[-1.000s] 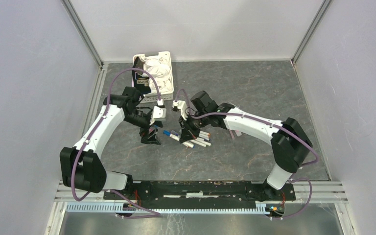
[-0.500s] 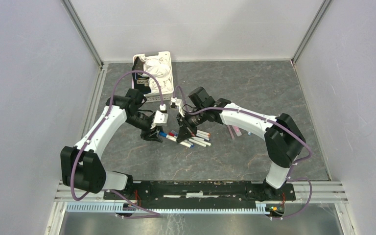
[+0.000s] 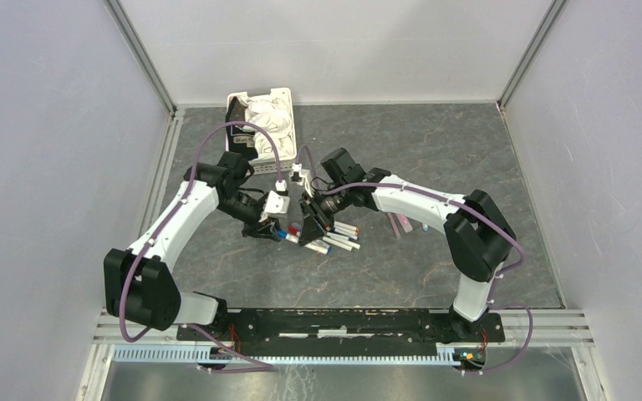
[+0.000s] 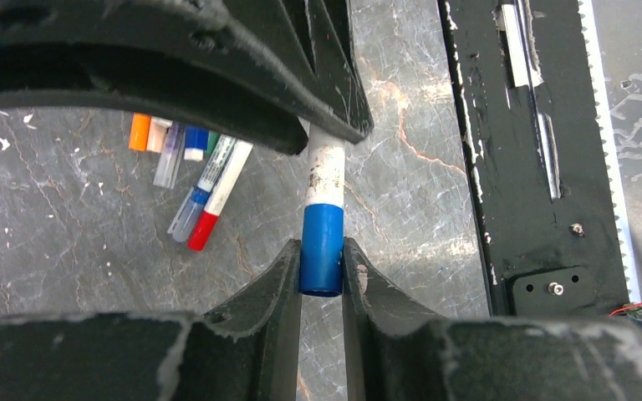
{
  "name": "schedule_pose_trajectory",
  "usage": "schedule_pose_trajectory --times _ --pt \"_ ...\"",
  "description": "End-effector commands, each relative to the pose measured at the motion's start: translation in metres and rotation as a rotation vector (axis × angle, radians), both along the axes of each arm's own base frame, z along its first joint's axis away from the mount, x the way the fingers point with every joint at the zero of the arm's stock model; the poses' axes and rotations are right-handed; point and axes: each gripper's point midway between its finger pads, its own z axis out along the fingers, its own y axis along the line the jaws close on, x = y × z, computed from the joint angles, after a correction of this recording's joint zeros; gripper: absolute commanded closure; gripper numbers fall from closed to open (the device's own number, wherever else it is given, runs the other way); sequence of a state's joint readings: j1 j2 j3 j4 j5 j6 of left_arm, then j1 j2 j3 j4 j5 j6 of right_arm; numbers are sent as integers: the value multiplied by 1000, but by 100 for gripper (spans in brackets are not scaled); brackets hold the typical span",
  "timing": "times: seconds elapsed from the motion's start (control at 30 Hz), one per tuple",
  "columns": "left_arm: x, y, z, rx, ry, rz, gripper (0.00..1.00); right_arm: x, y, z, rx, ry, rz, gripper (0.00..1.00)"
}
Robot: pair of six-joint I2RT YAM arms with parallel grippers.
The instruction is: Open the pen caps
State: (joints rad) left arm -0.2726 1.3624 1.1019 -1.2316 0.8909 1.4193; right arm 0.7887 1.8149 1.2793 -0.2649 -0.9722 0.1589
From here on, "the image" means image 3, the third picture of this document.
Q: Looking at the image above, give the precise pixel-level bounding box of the orange cap marker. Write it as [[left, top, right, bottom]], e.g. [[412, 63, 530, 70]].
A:
[[334, 221, 359, 234]]

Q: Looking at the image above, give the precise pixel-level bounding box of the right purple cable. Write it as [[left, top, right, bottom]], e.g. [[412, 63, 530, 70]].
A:
[[298, 145, 535, 376]]

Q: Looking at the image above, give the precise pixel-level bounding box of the purple cable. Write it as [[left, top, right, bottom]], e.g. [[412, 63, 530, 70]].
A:
[[298, 145, 535, 376], [119, 120, 286, 374]]

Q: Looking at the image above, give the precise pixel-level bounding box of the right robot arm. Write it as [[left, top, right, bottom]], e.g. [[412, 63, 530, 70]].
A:
[[290, 148, 519, 341]]

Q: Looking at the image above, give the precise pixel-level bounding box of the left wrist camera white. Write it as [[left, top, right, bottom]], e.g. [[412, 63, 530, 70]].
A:
[[260, 190, 290, 221]]

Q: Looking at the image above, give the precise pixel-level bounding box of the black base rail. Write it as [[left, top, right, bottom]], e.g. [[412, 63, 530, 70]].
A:
[[205, 308, 506, 358]]

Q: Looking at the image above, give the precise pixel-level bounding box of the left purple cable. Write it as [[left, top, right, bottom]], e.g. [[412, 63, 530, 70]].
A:
[[119, 120, 286, 374]]

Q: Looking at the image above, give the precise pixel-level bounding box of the black printed shirt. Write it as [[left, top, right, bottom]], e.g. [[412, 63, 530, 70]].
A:
[[225, 96, 258, 160]]

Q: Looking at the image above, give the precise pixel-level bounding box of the white plastic basket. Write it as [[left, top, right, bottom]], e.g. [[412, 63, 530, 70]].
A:
[[225, 87, 298, 174]]

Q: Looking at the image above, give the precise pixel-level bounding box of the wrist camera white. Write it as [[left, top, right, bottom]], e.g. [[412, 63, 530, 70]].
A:
[[290, 163, 314, 197], [260, 190, 290, 221]]

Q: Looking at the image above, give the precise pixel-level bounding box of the blue cap marker upper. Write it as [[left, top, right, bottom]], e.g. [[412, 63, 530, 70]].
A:
[[333, 227, 359, 241]]

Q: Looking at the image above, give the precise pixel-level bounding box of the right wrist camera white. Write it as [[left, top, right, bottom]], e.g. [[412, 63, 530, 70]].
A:
[[290, 163, 314, 197]]

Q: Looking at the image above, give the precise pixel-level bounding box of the blue cap marker lower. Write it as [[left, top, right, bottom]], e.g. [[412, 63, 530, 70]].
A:
[[322, 233, 361, 251]]

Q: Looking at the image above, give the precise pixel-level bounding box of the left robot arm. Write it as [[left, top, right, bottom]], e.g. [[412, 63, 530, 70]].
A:
[[104, 151, 289, 341]]

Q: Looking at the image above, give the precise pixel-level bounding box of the cable duct comb strip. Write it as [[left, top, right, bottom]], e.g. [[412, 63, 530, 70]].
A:
[[111, 345, 458, 367]]

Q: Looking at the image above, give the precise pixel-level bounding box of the white crumpled cloth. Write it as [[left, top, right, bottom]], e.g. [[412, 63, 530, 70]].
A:
[[239, 94, 295, 159]]

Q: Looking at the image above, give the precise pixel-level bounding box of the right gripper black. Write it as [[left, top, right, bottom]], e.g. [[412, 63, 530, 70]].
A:
[[298, 181, 352, 246]]

